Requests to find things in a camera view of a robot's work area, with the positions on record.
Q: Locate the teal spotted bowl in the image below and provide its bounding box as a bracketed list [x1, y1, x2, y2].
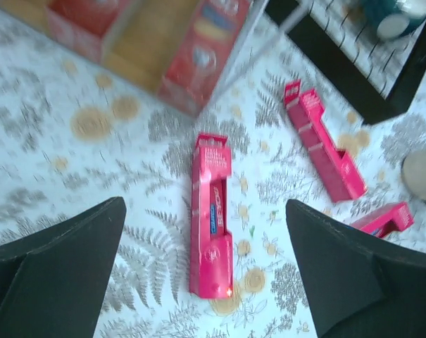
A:
[359, 0, 426, 41]

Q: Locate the floral table mat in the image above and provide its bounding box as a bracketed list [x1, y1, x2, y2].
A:
[0, 14, 426, 337]

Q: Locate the pink toothpaste box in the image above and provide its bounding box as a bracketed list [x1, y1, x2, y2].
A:
[349, 202, 414, 238]
[284, 80, 367, 203]
[189, 133, 233, 300]

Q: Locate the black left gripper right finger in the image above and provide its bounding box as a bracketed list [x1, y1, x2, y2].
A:
[286, 199, 426, 337]

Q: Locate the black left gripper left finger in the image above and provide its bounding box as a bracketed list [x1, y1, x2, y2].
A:
[0, 196, 126, 338]

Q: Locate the white wire wooden shelf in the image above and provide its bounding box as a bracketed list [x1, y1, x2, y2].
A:
[0, 1, 267, 113]

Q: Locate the black dish rack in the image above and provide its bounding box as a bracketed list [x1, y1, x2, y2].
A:
[265, 0, 426, 126]

